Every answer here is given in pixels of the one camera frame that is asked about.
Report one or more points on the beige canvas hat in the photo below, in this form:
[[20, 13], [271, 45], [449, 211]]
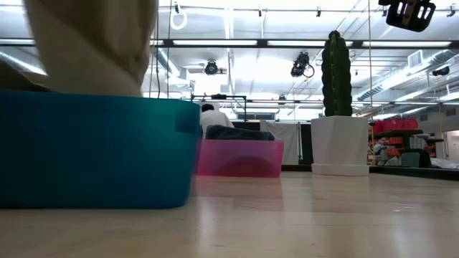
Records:
[[89, 46]]

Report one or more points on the red storage bin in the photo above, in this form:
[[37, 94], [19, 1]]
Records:
[[399, 124]]

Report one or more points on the dark shelf unit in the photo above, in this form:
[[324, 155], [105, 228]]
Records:
[[394, 133]]

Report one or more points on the grey monitor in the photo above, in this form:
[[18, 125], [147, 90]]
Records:
[[416, 158]]

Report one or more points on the white plant pot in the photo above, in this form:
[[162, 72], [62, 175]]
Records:
[[339, 143]]

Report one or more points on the white plastic bag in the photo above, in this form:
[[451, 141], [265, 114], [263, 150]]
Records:
[[446, 164]]

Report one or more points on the white cloth panel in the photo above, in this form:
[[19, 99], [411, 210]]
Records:
[[283, 143]]

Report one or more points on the red translucent plastic bin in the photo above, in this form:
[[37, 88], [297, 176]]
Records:
[[240, 157]]

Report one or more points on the person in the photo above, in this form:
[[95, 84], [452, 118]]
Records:
[[213, 123]]

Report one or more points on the blue plastic bin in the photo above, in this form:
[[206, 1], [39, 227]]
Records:
[[89, 154]]

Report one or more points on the black table edge rail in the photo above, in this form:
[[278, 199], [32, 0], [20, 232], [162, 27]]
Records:
[[412, 172]]

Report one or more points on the black overhead frame bar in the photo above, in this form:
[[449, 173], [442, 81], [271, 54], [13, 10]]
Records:
[[261, 43]]

